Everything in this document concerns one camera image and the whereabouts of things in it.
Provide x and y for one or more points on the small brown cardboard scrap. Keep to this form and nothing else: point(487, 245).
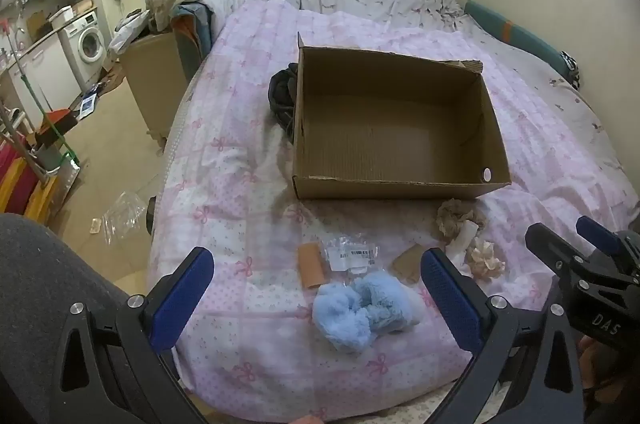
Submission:
point(407, 266)

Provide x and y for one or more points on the brown cardboard box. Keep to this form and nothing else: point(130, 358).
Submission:
point(390, 129)

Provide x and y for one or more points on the blue orange cushion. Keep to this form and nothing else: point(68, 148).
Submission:
point(192, 34)

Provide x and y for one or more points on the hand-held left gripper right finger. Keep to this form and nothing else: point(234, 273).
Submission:
point(450, 304)

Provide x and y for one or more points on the blue fluffy socks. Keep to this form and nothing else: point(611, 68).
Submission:
point(355, 314)

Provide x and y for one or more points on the clear plastic bag with label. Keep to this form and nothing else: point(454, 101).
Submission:
point(350, 251)

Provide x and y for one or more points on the white floral bed sheet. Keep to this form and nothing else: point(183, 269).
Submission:
point(550, 104)

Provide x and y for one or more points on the pink bow printed blanket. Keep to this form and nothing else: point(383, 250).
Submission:
point(240, 184)

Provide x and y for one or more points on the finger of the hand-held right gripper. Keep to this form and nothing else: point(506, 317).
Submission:
point(597, 236)
point(550, 249)

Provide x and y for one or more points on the black white patterned cloth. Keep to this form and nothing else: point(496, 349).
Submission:
point(571, 69)

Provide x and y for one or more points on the white kitchen cabinet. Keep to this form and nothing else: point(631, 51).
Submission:
point(45, 69)

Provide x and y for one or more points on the white washing machine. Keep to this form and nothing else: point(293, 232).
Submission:
point(87, 41)

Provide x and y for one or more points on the cream spotted scrunchie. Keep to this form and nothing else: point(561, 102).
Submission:
point(485, 261)

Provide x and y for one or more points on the beige crumpled sock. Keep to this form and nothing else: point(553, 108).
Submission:
point(455, 216)

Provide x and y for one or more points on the white clothes pile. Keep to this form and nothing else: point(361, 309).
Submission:
point(127, 31)

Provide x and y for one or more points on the person's right hand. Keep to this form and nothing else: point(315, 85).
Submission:
point(605, 374)

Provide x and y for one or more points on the peach sock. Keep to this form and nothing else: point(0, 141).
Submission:
point(312, 264)

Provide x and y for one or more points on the white rolled sock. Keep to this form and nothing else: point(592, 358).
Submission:
point(462, 241)

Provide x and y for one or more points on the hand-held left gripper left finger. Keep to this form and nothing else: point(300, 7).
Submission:
point(182, 299)

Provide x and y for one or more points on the yellow wooden rack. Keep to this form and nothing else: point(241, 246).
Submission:
point(35, 199)

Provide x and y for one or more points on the teal pillow with orange stripe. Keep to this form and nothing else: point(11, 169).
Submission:
point(520, 34)

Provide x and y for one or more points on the blue white packet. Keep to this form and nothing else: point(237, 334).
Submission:
point(88, 106)

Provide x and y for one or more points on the dark striped cloth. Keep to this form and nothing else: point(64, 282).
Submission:
point(282, 96)

